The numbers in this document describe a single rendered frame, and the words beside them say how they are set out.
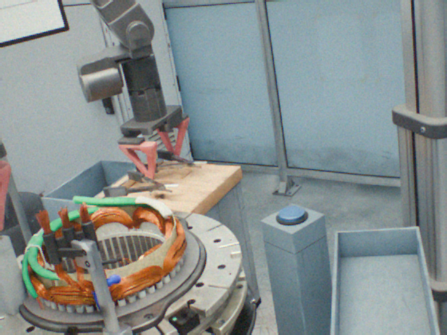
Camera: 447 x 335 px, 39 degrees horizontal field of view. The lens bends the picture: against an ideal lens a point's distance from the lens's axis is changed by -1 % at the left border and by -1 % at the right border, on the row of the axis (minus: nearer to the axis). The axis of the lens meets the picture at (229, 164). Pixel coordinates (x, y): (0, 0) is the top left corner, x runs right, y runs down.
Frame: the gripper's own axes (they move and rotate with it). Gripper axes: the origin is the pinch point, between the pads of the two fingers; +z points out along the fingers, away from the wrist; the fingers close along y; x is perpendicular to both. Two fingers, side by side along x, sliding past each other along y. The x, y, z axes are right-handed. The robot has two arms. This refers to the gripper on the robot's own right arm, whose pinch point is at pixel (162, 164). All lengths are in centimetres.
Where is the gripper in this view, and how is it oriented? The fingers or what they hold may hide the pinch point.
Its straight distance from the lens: 110.4
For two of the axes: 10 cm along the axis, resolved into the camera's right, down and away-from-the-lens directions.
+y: -4.6, 4.3, -7.8
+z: 1.7, 9.0, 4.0
